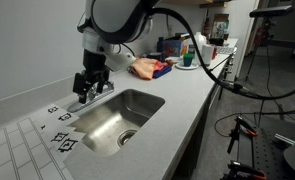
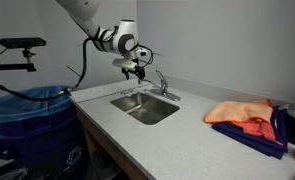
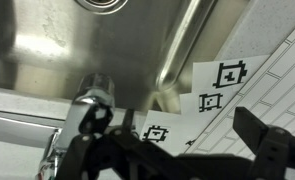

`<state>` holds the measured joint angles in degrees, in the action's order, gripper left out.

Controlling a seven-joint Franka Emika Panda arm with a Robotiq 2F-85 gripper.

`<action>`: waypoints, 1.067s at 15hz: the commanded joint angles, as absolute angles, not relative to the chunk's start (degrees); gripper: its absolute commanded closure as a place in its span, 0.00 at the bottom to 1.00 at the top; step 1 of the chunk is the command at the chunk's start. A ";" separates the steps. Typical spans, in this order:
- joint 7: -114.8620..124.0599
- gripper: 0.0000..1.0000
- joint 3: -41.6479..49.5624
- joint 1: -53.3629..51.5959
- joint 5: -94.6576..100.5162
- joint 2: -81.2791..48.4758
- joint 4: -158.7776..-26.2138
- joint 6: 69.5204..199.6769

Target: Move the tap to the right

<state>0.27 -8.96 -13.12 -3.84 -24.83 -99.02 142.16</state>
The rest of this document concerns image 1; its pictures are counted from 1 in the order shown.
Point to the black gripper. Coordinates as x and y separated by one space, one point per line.
95 63

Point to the chrome sink faucet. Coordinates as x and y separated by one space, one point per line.
77 106

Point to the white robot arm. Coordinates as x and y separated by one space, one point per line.
117 16

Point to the stainless steel sink basin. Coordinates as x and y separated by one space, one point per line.
120 116

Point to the orange cloth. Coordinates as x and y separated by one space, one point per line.
145 66

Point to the black tape roll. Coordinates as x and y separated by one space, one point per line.
154 56

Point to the red cloth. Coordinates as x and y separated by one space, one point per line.
159 66

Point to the dark blue cloth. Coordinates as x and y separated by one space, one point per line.
163 72

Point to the dark blue bottle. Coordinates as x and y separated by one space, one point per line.
160 45

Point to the brown round object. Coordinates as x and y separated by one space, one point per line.
169 62

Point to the small white dish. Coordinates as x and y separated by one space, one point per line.
175 59

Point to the blue cardboard box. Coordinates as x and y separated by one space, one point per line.
172 48

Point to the white plate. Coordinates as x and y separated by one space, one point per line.
179 66

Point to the white calibration paper sheet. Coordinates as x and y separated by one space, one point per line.
20 153

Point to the green cup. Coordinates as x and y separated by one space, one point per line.
188 60

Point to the counter base cabinet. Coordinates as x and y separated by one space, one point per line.
193 146

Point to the white plastic jug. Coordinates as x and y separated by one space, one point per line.
201 40

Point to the red can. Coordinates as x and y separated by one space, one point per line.
215 51

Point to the white patterned tray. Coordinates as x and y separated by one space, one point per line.
226 50

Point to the colourful cardboard box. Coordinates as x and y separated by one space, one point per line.
221 26

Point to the black orange bar clamp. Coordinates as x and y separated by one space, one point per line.
245 170
243 128

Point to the black perforated breadboard table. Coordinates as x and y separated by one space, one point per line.
263 156

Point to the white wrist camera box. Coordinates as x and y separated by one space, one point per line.
122 61

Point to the wooden wall shelf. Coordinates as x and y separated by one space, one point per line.
213 4

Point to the black stereo camera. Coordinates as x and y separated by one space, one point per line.
270 11

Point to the silver aluminium bracket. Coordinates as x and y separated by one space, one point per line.
284 139

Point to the black camera tripod stand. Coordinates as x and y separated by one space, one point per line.
287 43

